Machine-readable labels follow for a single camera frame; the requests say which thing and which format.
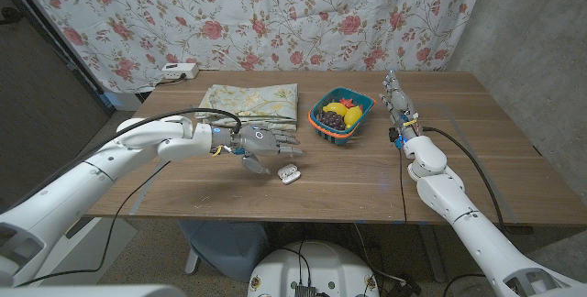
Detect dark grey partition panel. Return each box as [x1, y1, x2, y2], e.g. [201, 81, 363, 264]
[0, 0, 116, 211]

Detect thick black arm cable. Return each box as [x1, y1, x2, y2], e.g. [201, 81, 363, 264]
[421, 126, 505, 232]
[8, 107, 243, 211]

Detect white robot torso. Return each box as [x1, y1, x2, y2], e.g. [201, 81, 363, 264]
[247, 240, 381, 297]

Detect black power adapter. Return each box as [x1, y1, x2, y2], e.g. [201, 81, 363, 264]
[388, 280, 422, 297]

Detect rose print backdrop curtain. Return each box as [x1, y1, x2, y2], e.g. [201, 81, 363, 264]
[11, 0, 490, 94]

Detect purple toy grapes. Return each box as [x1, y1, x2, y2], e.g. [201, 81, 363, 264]
[316, 110, 348, 132]

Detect yellow toy lemon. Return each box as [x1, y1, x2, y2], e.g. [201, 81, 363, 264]
[343, 105, 364, 129]
[322, 102, 349, 117]

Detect white power strip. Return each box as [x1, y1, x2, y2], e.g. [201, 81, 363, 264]
[161, 61, 200, 81]

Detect blue-grey stool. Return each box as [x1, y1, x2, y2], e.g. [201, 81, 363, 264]
[177, 219, 271, 283]

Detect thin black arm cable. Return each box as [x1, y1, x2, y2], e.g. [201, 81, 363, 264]
[17, 159, 172, 288]
[397, 148, 408, 224]

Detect teal basket with orange rim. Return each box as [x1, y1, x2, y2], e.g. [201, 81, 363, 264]
[307, 86, 377, 147]

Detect folded pale floral cloth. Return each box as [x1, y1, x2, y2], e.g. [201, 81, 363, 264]
[194, 82, 300, 132]

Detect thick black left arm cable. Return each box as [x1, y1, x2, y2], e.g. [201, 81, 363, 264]
[8, 107, 243, 211]

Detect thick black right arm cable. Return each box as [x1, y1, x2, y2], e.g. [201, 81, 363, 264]
[421, 126, 505, 232]

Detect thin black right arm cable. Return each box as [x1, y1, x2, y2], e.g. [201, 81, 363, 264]
[397, 148, 408, 224]

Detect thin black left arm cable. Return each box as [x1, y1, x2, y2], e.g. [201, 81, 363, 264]
[17, 159, 172, 288]

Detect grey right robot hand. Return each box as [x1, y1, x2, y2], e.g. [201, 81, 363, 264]
[379, 69, 419, 140]

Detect white AirPods case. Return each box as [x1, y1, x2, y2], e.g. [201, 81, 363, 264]
[277, 163, 303, 185]

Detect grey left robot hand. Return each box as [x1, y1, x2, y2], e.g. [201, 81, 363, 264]
[210, 125, 305, 175]

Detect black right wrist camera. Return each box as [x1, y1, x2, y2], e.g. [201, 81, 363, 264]
[388, 126, 404, 150]

